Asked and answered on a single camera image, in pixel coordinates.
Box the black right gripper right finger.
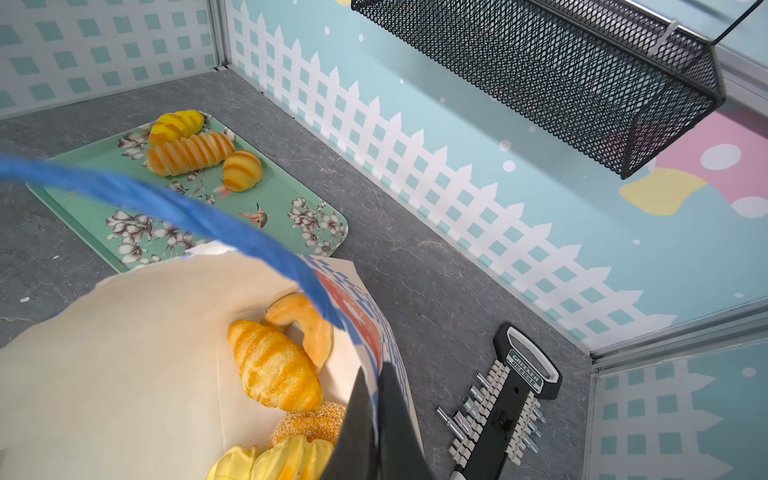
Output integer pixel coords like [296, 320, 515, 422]
[378, 362, 434, 480]

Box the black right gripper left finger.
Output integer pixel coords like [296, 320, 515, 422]
[320, 368, 378, 480]

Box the pale yellow twisted bread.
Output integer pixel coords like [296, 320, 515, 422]
[206, 435, 334, 480]

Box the golden fake croissant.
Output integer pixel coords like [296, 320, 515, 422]
[227, 320, 323, 413]

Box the checkered paper croissant bag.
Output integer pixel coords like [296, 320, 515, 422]
[0, 154, 424, 480]

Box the small striped round bun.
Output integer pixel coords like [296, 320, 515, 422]
[222, 150, 264, 192]

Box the orange fake croissant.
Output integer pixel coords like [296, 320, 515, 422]
[146, 131, 235, 177]

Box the yellow fake bread roll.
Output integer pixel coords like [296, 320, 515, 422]
[148, 110, 205, 148]

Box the sesame fake bun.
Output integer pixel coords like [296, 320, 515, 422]
[270, 401, 347, 446]

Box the glazed fake donut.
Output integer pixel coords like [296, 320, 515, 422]
[262, 293, 334, 372]

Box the chrome socket long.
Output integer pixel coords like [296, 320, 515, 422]
[436, 406, 466, 442]

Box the black socket set holder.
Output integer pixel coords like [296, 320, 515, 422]
[447, 322, 562, 479]

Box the green floral serving tray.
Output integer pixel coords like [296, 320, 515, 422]
[29, 124, 348, 272]

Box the black mesh wall basket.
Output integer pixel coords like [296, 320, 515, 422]
[350, 1, 726, 178]

